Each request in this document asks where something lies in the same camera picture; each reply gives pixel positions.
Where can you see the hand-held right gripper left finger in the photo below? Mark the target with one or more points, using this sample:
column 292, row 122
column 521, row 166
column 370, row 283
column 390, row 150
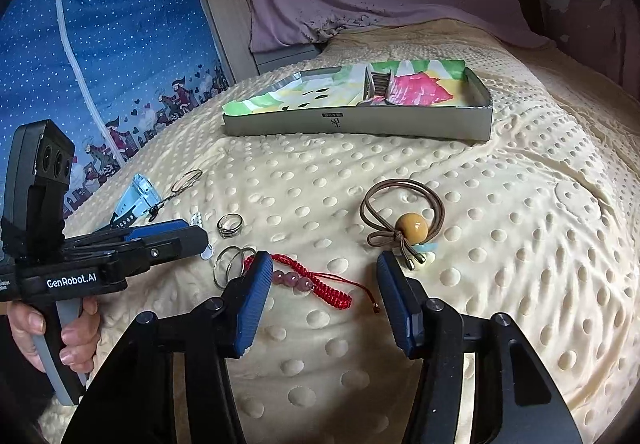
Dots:
column 252, row 304

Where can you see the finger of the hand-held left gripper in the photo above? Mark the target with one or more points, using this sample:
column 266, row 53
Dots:
column 190, row 244
column 160, row 228

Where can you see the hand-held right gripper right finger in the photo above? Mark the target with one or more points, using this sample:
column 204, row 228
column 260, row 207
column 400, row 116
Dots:
column 395, row 309

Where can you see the silver split key rings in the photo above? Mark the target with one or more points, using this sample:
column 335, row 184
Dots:
column 215, row 269

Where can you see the light blue smart watch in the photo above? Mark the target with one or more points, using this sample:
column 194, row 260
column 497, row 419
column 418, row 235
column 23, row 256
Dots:
column 140, row 191

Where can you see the grey shallow box tray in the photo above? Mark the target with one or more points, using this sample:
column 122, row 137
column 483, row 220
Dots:
column 360, row 122

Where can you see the metal hair clip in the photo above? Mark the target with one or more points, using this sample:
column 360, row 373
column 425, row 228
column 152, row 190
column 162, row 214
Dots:
column 377, row 84

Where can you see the person's left hand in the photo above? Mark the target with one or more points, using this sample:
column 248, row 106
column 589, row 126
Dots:
column 75, row 339

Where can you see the small white disc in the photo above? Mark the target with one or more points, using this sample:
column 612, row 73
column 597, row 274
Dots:
column 205, row 253

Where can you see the small white charm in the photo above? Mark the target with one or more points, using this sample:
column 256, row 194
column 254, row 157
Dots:
column 197, row 219

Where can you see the small light blue clip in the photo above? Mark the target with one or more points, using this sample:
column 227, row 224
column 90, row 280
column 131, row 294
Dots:
column 429, row 246

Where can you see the cream dotted blanket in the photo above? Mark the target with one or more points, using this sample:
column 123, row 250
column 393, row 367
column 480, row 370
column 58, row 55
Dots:
column 500, row 224

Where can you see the blue patterned fabric panel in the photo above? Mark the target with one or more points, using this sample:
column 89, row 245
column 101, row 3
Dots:
column 125, row 24

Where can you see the painted paper sheet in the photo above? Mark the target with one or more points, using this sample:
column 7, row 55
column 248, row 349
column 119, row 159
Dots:
column 300, row 92

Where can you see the pink curtain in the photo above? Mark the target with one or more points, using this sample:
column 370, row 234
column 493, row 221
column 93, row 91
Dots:
column 627, row 39

